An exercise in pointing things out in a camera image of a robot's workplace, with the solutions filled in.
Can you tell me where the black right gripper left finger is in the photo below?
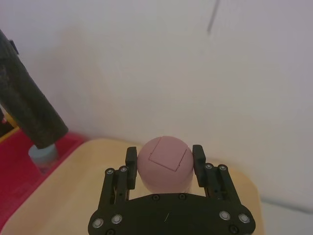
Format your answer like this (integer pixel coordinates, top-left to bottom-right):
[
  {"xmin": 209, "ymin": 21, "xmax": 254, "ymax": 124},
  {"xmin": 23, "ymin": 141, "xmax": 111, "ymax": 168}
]
[{"xmin": 97, "ymin": 146, "xmax": 138, "ymax": 212}]

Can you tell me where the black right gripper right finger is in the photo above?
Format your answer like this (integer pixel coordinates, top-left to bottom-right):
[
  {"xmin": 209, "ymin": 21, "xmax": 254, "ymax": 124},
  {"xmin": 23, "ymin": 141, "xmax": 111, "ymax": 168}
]
[{"xmin": 192, "ymin": 144, "xmax": 243, "ymax": 208}]

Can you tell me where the pink cup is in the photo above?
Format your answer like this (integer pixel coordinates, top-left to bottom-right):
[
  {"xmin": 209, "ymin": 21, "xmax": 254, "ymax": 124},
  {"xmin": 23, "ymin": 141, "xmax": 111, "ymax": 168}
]
[{"xmin": 136, "ymin": 137, "xmax": 194, "ymax": 189}]

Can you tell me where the tan wooden board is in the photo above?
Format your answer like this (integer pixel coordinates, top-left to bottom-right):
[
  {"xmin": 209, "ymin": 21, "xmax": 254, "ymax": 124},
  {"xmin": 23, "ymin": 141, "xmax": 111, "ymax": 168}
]
[{"xmin": 4, "ymin": 138, "xmax": 266, "ymax": 235}]

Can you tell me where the pale blue round foot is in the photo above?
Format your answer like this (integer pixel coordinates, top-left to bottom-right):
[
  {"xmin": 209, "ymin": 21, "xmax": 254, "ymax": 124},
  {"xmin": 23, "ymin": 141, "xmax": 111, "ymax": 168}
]
[{"xmin": 28, "ymin": 143, "xmax": 59, "ymax": 170}]

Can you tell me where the red plastic base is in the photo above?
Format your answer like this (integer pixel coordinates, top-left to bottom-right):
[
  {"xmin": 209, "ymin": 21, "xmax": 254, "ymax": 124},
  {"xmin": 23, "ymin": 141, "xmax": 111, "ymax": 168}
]
[{"xmin": 0, "ymin": 129, "xmax": 87, "ymax": 235}]

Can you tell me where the dark padded post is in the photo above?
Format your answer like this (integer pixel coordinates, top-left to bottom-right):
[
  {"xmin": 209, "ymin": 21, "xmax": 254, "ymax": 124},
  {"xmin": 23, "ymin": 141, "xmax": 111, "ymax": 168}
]
[{"xmin": 0, "ymin": 29, "xmax": 68, "ymax": 150}]

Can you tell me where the yellow frame piece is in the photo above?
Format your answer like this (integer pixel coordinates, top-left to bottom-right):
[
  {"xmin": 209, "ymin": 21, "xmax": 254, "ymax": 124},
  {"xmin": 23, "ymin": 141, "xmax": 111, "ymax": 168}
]
[{"xmin": 0, "ymin": 107, "xmax": 21, "ymax": 145}]

